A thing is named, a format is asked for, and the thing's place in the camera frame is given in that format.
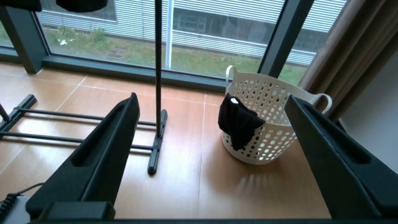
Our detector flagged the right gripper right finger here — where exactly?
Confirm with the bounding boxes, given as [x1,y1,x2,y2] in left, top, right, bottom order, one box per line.
[284,95,398,218]

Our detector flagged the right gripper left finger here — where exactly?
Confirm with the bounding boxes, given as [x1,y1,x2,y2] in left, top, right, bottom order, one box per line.
[25,92,141,219]

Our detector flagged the white laundry basket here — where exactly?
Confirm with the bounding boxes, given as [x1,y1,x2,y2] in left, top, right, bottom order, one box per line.
[221,65,333,166]

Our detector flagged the black clothes rack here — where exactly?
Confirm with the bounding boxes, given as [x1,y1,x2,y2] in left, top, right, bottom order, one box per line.
[0,0,169,176]

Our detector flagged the brown curtain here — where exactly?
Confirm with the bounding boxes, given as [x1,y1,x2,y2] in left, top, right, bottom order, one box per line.
[298,0,398,123]

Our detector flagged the window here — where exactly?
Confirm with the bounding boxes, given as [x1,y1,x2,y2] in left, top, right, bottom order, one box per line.
[0,0,349,94]

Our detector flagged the black coiled cable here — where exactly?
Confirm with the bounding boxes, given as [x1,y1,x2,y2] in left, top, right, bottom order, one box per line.
[0,182,45,220]

